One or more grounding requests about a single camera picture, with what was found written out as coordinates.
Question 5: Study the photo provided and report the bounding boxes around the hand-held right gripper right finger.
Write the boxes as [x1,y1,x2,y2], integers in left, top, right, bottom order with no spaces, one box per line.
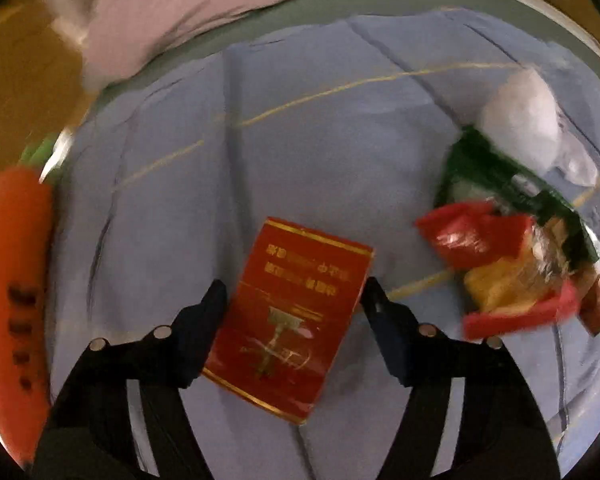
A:
[360,276,563,480]

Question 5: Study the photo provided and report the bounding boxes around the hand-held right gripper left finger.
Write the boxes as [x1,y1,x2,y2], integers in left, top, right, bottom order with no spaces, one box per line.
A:
[30,279,229,480]

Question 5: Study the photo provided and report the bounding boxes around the red gold-print box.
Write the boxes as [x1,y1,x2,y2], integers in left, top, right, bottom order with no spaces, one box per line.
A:
[201,216,375,426]

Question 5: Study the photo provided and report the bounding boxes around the red yellow snack packet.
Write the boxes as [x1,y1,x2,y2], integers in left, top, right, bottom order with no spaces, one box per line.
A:
[416,200,600,341]

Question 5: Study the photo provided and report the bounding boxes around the blue checked quilt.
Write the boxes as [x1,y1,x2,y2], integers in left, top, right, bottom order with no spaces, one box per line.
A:
[45,6,600,480]

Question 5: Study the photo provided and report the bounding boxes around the orange carrot plush pillow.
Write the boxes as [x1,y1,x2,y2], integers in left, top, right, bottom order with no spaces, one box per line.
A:
[0,132,66,466]

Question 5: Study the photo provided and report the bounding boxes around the crumpled white tissue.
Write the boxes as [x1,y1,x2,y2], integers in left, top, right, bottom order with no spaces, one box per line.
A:
[480,67,600,187]

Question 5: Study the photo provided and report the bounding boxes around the pink pillow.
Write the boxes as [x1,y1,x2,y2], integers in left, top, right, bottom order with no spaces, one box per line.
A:
[82,0,308,83]

